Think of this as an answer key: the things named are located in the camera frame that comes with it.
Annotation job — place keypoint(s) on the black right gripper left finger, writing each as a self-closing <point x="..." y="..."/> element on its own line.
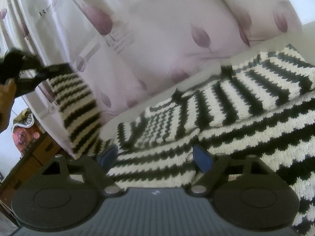
<point x="65" y="193"/>

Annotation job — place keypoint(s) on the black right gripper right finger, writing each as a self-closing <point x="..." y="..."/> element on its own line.
<point x="244" y="192"/>

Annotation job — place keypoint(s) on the black white striped knit garment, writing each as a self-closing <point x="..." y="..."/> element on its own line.
<point x="265" y="108"/>

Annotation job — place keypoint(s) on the person's hand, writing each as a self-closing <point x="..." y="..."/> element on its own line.
<point x="7" y="97"/>

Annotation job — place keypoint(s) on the brown wooden cabinet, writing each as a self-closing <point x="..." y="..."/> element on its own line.
<point x="37" y="154"/>

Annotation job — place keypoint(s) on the floral patterned bag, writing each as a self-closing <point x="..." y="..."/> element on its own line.
<point x="25" y="130"/>

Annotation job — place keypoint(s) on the pink leaf print curtain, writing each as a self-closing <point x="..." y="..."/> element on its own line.
<point x="130" y="50"/>

